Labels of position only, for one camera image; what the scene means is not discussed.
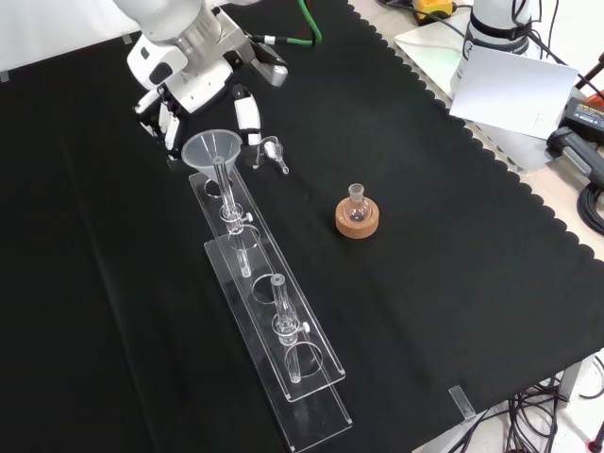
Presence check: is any coiled black cable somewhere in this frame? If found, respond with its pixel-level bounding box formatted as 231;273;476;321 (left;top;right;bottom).
578;181;604;235

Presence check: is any gray table leg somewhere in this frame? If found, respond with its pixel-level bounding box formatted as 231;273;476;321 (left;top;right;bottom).
561;358;596;402

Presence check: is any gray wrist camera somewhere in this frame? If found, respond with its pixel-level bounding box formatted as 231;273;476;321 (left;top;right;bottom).
248;40;290;89

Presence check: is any black gray handle tool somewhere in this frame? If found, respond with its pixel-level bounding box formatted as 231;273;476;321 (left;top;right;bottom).
546;126;604;183

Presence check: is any black cloth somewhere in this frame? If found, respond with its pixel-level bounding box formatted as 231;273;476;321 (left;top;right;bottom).
0;0;604;453

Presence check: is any clear funnel stand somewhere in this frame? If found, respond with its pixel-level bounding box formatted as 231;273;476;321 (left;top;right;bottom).
188;158;354;453

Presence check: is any round-bottom glass flask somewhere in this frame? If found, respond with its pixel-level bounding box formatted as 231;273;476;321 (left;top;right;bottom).
344;183;370;224

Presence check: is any black orange power box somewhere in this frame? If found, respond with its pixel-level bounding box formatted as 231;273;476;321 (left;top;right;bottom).
563;92;604;138

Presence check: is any cork ring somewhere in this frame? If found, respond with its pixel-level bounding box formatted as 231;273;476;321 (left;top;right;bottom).
335;197;380;240

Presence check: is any white card board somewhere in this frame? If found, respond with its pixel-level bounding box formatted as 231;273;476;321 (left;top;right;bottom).
447;44;579;141

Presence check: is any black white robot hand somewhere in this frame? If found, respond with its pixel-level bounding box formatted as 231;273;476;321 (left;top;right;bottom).
126;27;264;155

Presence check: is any yellow stop button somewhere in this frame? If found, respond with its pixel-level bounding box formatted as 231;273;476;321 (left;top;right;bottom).
412;0;459;25

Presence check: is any translucent plastic funnel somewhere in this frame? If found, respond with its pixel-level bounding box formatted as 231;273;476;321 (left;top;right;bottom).
181;131;243;190

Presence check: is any green cable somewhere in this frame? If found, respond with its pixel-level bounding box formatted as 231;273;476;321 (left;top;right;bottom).
276;0;324;47

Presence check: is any glass weighing funnel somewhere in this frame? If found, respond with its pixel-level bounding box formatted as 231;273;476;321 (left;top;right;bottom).
257;135;291;176

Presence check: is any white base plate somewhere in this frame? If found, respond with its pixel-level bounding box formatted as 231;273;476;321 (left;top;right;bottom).
394;21;553;172

